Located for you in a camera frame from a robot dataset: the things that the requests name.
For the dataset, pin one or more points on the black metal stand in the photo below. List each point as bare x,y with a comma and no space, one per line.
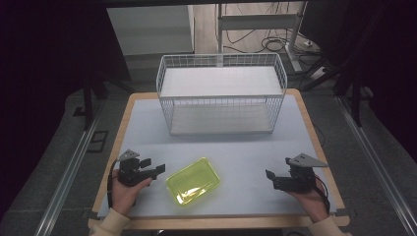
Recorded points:
347,82
91,95

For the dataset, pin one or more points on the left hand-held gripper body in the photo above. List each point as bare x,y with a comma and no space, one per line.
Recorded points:
131,170

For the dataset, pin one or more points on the white power strip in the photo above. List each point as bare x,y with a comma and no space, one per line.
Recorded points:
317,72

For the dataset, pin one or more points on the person's right hand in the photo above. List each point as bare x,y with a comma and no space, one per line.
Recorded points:
311,201

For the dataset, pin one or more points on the white metal desk frame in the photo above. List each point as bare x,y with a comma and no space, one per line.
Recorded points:
262,26

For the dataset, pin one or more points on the person's left hand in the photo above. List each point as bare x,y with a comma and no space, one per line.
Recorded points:
126,194

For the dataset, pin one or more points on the white cabinet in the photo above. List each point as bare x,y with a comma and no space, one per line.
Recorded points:
150,29

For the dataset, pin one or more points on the yellow-green plastic tray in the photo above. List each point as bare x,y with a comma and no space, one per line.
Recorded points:
193,181

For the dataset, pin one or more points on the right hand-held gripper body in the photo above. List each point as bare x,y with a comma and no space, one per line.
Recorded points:
300,175

